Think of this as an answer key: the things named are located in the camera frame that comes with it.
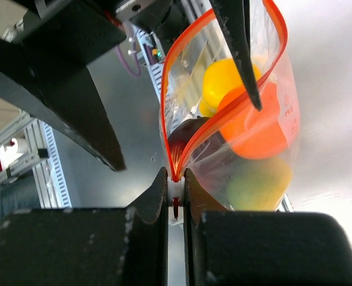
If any clear zip top bag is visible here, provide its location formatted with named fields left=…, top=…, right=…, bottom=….
left=160, top=1, right=300, bottom=211

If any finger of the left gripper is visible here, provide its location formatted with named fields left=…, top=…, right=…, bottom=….
left=210, top=0, right=263, bottom=111
left=0, top=1, right=126, bottom=172

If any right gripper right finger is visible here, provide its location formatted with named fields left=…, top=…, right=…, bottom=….
left=183, top=170, right=352, bottom=285

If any orange fruit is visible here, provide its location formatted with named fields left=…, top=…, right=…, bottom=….
left=219, top=82, right=288, bottom=160

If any yellow pear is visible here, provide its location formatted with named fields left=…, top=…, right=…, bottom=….
left=199, top=58, right=244, bottom=117

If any dark red apple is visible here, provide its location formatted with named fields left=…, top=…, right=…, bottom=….
left=167, top=116, right=233, bottom=167

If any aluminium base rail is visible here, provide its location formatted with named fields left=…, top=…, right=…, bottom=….
left=0, top=111, right=49, bottom=187

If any white slotted cable duct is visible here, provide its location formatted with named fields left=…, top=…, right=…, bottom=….
left=27, top=27, right=166, bottom=208

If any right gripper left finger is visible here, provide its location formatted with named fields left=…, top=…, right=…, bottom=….
left=0, top=168, right=168, bottom=285

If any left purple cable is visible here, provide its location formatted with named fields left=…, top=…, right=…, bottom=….
left=114, top=38, right=144, bottom=77

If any yellow green lemon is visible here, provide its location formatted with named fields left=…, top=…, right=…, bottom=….
left=226, top=157, right=292, bottom=211

